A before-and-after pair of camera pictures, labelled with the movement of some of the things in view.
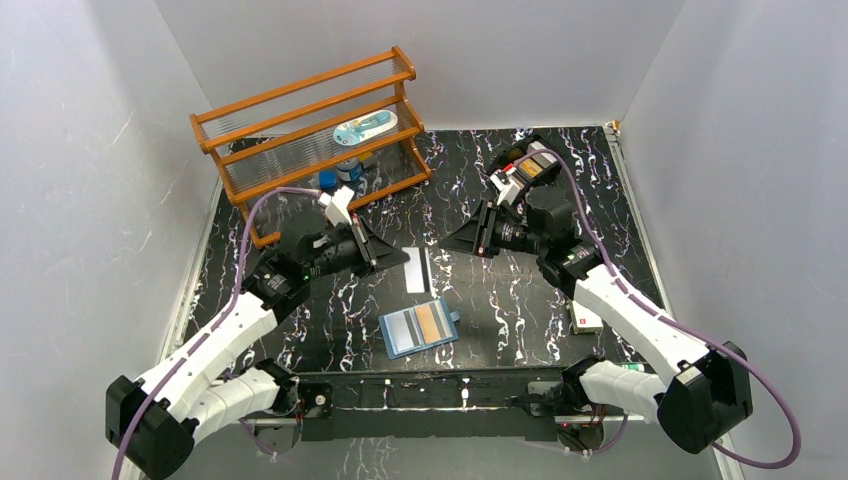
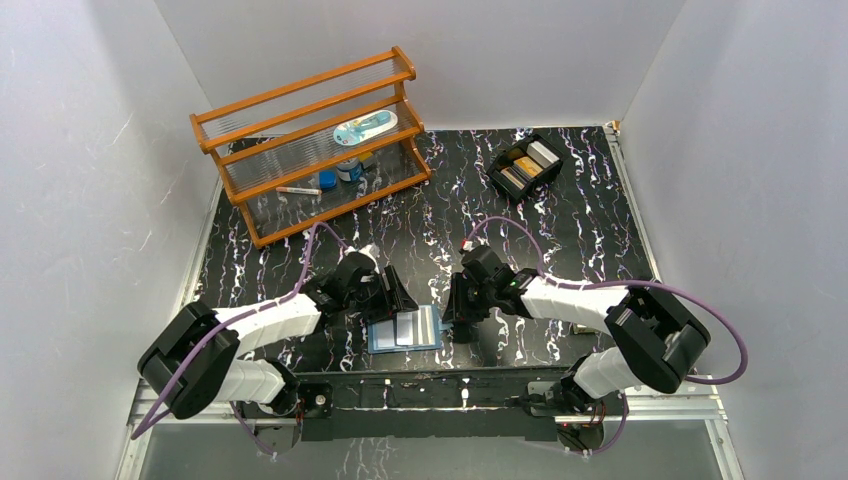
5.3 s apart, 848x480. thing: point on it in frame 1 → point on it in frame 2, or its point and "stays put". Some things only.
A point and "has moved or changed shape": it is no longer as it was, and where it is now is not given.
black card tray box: (532, 169) stays put
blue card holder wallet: (418, 328) has moved or changed shape
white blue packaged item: (356, 130) stays put
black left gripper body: (365, 245) → (385, 297)
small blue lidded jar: (351, 170) stays put
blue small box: (328, 179) stays put
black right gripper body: (495, 231) → (471, 302)
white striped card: (418, 272) → (404, 328)
